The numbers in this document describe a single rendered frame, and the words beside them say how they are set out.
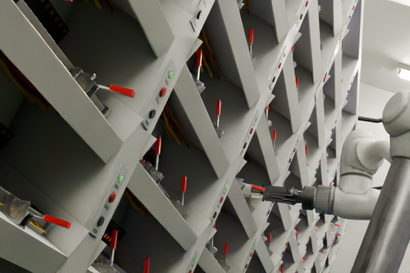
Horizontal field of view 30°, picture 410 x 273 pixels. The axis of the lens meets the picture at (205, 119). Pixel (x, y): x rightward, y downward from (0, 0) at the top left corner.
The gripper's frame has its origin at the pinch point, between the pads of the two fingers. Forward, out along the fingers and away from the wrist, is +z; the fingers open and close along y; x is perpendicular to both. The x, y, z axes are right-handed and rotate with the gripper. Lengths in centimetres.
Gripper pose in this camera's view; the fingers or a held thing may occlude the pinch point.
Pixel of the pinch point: (251, 191)
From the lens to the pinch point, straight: 245.5
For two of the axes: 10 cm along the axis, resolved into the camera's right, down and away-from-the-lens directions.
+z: -9.7, -0.9, 2.1
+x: 1.6, -9.3, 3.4
